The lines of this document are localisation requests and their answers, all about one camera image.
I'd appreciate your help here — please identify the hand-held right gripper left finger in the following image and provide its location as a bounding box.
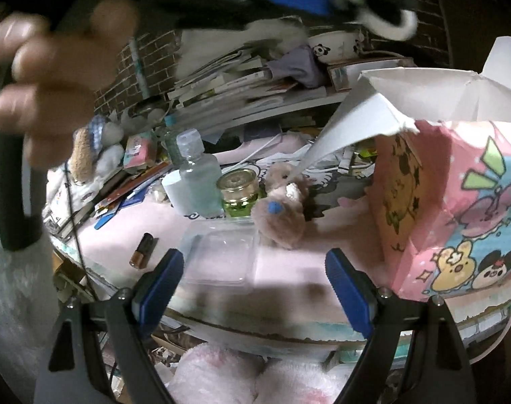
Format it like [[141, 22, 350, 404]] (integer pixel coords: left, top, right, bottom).
[[32, 248, 184, 404]]

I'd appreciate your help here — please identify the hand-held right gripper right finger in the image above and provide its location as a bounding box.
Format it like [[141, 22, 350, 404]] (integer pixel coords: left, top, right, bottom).
[[325, 248, 477, 404]]

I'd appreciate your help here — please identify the panda plush toy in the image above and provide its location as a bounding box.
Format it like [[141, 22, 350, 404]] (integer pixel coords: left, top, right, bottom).
[[323, 0, 420, 43]]

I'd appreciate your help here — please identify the green glass jar gold lid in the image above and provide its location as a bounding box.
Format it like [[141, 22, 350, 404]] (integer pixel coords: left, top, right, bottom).
[[215, 168, 267, 220]]

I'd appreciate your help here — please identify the pink cartoon paper bag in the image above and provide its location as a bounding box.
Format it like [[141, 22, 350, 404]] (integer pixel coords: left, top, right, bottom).
[[300, 36, 511, 301]]

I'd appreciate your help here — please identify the person's left hand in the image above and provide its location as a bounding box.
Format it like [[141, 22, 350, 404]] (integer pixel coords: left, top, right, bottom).
[[0, 0, 140, 169]]

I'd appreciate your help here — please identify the brown lipstick tube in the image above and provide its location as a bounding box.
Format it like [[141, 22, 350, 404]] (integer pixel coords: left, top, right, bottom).
[[128, 232, 157, 269]]

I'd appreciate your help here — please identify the panda-print white bowl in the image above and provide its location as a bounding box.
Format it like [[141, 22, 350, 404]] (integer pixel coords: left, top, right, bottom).
[[308, 29, 363, 65]]

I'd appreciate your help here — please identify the grey fur piece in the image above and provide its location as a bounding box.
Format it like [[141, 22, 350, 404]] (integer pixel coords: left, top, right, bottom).
[[175, 19, 309, 78]]

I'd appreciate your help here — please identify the clear plastic tray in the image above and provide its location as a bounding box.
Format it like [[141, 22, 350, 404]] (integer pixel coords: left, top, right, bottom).
[[177, 221, 260, 295]]

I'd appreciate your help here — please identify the purple cloth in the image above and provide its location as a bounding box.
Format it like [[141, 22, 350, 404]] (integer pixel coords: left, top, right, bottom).
[[266, 46, 328, 90]]

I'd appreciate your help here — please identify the white cylindrical bottle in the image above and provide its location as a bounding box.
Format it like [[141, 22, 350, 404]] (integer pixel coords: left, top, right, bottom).
[[161, 174, 197, 215]]

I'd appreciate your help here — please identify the pink fluffy slipper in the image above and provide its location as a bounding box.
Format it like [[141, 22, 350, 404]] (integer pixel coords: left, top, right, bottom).
[[167, 342, 265, 404], [255, 358, 357, 404]]

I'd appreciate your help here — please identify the brown bear plush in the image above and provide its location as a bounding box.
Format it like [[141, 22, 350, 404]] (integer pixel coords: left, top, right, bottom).
[[250, 162, 311, 250]]

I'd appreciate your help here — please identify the stack of books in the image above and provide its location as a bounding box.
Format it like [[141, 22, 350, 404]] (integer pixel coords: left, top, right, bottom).
[[167, 48, 298, 129]]

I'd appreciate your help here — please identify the clear plastic bottle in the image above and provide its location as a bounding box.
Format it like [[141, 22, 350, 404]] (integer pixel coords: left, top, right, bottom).
[[175, 128, 225, 217]]

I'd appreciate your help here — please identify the pink tissue packet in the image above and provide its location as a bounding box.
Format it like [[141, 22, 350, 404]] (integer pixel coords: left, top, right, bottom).
[[123, 131, 157, 174]]

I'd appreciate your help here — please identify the green-label water bottle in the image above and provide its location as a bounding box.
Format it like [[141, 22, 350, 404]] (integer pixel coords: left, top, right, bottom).
[[163, 115, 184, 165]]

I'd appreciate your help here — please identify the white cable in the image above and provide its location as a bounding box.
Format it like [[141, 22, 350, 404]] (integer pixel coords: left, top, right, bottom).
[[468, 273, 511, 365]]

